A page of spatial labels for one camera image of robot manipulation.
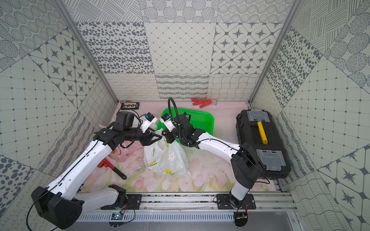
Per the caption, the aluminium mounting rail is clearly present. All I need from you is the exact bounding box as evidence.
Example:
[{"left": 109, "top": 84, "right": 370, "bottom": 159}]
[{"left": 74, "top": 190, "right": 298, "bottom": 216}]

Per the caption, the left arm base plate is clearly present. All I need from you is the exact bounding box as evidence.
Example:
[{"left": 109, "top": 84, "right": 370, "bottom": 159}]
[{"left": 100, "top": 194, "right": 142, "bottom": 210}]

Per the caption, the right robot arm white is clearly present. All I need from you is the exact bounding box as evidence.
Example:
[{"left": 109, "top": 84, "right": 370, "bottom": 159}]
[{"left": 161, "top": 97, "right": 264, "bottom": 207}]

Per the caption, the white lemon-print plastic bag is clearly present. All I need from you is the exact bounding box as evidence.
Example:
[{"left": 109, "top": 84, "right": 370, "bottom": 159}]
[{"left": 144, "top": 137, "right": 191, "bottom": 178}]

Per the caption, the black terminal strip block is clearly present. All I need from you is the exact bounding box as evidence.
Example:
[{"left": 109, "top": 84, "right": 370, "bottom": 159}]
[{"left": 120, "top": 101, "right": 140, "bottom": 110}]

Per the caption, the black toolbox yellow handle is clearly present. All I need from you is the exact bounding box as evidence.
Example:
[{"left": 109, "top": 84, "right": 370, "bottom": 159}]
[{"left": 236, "top": 109, "right": 291, "bottom": 180}]

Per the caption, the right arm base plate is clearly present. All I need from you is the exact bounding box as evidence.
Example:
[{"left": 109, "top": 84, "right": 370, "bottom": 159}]
[{"left": 214, "top": 193, "right": 256, "bottom": 210}]

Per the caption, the pink peach-print plastic bag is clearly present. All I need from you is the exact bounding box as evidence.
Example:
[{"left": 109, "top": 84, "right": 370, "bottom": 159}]
[{"left": 108, "top": 141, "right": 144, "bottom": 163}]

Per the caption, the floral pink table mat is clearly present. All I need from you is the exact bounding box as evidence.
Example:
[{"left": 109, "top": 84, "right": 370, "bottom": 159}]
[{"left": 80, "top": 100, "right": 277, "bottom": 193}]

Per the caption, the green plastic basket tray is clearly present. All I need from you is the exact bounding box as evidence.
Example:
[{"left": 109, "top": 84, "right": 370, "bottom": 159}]
[{"left": 162, "top": 107, "right": 214, "bottom": 147}]

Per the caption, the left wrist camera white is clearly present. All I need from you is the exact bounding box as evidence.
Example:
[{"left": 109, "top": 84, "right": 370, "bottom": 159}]
[{"left": 140, "top": 112, "right": 158, "bottom": 133}]

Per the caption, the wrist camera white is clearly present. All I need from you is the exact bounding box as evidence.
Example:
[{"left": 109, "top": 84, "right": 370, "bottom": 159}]
[
  {"left": 140, "top": 112, "right": 158, "bottom": 133},
  {"left": 158, "top": 113, "right": 176, "bottom": 132}
]

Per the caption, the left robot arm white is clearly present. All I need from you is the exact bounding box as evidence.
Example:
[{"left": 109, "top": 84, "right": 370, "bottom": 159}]
[{"left": 31, "top": 111, "right": 162, "bottom": 230}]

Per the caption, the red black pipe wrench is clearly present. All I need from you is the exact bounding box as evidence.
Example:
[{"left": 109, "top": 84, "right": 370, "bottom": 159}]
[{"left": 97, "top": 158, "right": 127, "bottom": 180}]

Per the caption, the red object at wall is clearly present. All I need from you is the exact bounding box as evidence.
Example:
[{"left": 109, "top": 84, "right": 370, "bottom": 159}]
[{"left": 191, "top": 98, "right": 212, "bottom": 108}]

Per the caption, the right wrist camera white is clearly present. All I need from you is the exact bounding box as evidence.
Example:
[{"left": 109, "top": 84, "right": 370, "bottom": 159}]
[{"left": 158, "top": 113, "right": 176, "bottom": 132}]

